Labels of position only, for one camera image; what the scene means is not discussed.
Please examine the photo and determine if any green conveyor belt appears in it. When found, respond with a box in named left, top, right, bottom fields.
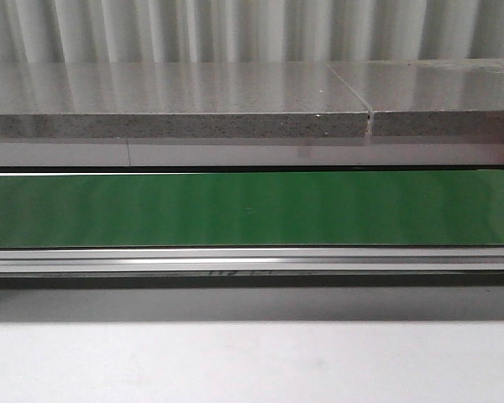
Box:
left=0, top=170, right=504, bottom=249

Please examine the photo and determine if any grey stone ledge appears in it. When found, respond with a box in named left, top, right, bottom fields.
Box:
left=0, top=60, right=504, bottom=143

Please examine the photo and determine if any aluminium conveyor frame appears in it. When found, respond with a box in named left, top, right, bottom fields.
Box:
left=0, top=246, right=504, bottom=289

